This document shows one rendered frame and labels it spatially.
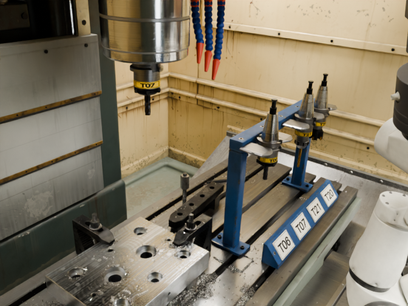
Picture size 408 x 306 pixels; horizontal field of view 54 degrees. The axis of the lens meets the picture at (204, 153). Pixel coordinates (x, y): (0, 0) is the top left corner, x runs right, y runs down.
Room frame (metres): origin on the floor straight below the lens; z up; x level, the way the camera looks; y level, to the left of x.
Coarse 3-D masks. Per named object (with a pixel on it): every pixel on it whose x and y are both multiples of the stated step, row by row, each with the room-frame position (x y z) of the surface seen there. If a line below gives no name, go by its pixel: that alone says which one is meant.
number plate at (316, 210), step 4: (316, 200) 1.08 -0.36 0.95; (312, 204) 1.05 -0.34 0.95; (316, 204) 1.07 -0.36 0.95; (320, 204) 1.08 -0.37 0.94; (308, 208) 1.03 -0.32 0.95; (312, 208) 1.04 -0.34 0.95; (316, 208) 1.05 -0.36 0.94; (320, 208) 1.06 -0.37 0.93; (312, 212) 1.03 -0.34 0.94; (316, 212) 1.04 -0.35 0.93; (320, 212) 1.05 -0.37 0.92; (312, 216) 1.02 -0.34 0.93; (316, 216) 1.03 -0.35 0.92; (320, 216) 1.04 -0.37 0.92; (316, 220) 1.02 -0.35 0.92
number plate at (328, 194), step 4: (328, 184) 1.18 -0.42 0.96; (328, 188) 1.16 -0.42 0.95; (324, 192) 1.13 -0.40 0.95; (328, 192) 1.14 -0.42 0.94; (332, 192) 1.16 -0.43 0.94; (324, 196) 1.12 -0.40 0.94; (328, 196) 1.13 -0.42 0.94; (332, 196) 1.15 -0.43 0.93; (324, 200) 1.11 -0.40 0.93; (328, 200) 1.12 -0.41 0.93; (332, 200) 1.13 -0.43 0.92; (328, 204) 1.11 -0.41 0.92
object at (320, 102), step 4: (320, 84) 1.19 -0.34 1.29; (320, 88) 1.18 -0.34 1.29; (324, 88) 1.17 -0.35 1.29; (320, 92) 1.17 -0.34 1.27; (324, 92) 1.17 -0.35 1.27; (316, 96) 1.18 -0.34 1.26; (320, 96) 1.17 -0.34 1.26; (324, 96) 1.17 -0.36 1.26; (316, 100) 1.17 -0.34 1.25; (320, 100) 1.17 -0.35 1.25; (324, 100) 1.17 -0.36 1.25; (316, 104) 1.17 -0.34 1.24; (320, 104) 1.16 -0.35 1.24; (324, 104) 1.16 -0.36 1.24; (320, 108) 1.16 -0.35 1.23; (324, 108) 1.16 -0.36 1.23
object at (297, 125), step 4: (288, 120) 1.07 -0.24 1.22; (292, 120) 1.08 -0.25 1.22; (284, 124) 1.04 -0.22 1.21; (288, 124) 1.04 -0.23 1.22; (292, 124) 1.04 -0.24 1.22; (296, 124) 1.04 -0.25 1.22; (300, 124) 1.04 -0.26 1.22; (304, 124) 1.04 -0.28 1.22; (308, 124) 1.05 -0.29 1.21; (292, 128) 1.03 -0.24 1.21; (296, 128) 1.02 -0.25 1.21; (300, 128) 1.02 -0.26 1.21; (304, 128) 1.02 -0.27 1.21; (308, 128) 1.03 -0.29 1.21
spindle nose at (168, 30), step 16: (112, 0) 0.68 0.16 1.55; (128, 0) 0.67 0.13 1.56; (144, 0) 0.67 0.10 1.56; (160, 0) 0.67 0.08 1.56; (176, 0) 0.69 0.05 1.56; (112, 16) 0.68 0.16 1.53; (128, 16) 0.67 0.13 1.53; (144, 16) 0.67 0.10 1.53; (160, 16) 0.67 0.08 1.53; (176, 16) 0.69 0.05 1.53; (112, 32) 0.68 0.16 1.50; (128, 32) 0.67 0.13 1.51; (144, 32) 0.67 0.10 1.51; (160, 32) 0.67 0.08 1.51; (176, 32) 0.69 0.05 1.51; (112, 48) 0.68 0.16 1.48; (128, 48) 0.67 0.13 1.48; (144, 48) 0.67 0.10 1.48; (160, 48) 0.67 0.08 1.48; (176, 48) 0.69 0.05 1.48
